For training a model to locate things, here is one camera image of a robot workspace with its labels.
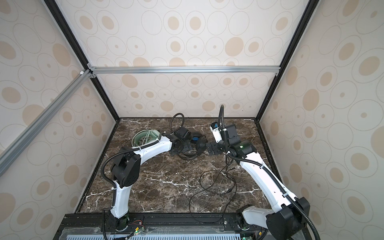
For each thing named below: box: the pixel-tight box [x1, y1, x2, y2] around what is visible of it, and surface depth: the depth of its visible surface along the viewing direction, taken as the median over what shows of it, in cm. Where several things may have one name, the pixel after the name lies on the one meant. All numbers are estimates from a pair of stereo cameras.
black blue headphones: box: [178, 132, 208, 160], surface depth 97 cm
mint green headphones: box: [131, 129, 161, 148], surface depth 105 cm
